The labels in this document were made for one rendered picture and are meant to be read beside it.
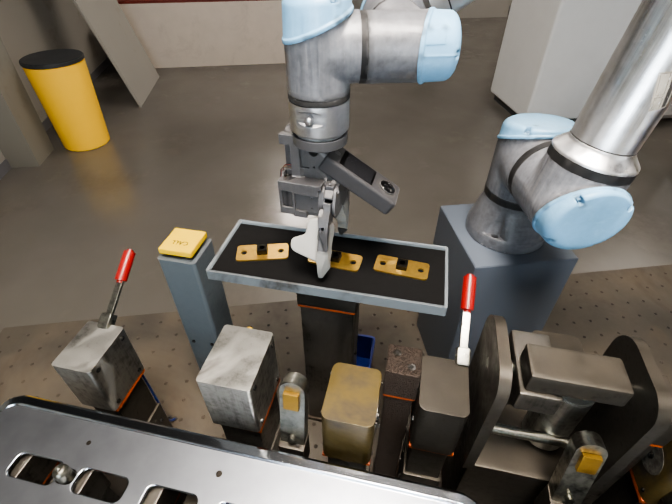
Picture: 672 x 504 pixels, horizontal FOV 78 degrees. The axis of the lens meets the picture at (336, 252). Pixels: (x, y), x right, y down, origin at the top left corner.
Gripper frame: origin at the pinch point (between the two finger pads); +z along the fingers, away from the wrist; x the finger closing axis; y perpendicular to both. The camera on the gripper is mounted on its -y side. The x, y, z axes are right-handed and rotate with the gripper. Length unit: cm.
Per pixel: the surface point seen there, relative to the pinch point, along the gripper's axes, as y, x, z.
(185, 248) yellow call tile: 24.9, 4.4, 1.7
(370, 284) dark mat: -6.6, 3.8, 1.7
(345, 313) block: -2.8, 4.1, 9.3
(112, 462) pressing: 23.1, 32.9, 17.6
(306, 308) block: 3.9, 4.3, 10.0
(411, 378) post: -15.1, 13.8, 8.2
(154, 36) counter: 347, -408, 82
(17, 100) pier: 298, -177, 71
